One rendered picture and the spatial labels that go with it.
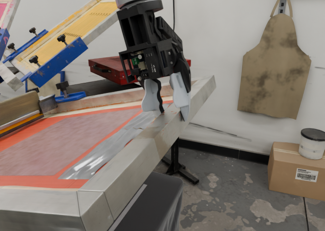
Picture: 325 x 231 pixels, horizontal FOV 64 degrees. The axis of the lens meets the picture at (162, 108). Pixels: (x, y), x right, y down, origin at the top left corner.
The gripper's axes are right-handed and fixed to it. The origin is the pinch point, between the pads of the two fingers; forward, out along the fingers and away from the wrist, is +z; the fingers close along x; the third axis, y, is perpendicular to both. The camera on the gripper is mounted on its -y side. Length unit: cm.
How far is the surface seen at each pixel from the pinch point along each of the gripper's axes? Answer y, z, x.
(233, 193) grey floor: -142, 122, -30
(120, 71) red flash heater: -86, -1, -66
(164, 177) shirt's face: -20.3, 27.1, -17.9
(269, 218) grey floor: -125, 130, -3
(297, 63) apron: -195, 33, 30
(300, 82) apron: -194, 49, 30
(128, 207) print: -4.5, 26.0, -21.8
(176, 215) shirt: -17.6, 39.3, -15.7
